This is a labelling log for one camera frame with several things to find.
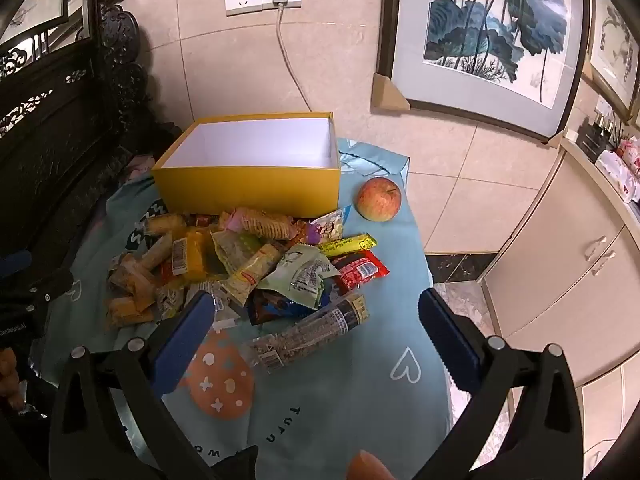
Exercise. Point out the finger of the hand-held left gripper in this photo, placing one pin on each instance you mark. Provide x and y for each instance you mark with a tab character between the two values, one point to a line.
15	263
50	287

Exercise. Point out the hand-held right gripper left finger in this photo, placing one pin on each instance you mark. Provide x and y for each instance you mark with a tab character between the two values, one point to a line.
182	345

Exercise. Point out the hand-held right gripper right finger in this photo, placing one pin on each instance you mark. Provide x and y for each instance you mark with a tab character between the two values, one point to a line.
452	345

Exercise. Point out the pile of snack packets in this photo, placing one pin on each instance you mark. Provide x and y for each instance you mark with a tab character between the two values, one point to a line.
240	265

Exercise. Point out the yellow cardboard box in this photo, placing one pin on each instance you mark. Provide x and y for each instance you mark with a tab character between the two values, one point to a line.
250	190

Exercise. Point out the person's left hand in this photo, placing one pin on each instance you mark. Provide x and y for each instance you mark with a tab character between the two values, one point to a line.
9	372

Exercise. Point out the teal printed cloth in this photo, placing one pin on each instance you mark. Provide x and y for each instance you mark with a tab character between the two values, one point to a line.
380	360

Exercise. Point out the cream cabinet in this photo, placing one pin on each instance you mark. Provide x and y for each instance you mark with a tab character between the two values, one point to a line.
560	270

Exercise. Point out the dark carved wooden bench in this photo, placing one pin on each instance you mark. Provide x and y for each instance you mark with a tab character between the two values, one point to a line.
60	135

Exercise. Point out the pink patterned cloth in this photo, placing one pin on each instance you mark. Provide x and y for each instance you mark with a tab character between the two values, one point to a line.
137	166

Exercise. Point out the red yellow apple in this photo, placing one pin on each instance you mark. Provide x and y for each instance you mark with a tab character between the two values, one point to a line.
379	199

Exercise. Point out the cardboard corner protector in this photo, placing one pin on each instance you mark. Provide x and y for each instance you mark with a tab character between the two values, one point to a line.
387	95
560	139

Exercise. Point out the red white floral packet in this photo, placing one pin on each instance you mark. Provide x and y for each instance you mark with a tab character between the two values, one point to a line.
622	170

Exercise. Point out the black cosmetics organizer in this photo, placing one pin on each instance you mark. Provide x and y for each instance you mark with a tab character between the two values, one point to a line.
597	140

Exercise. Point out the framed lotus painting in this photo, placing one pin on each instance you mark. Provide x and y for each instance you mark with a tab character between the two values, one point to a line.
480	20

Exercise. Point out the framed bird painting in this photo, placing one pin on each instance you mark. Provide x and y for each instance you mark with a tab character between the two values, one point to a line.
612	45

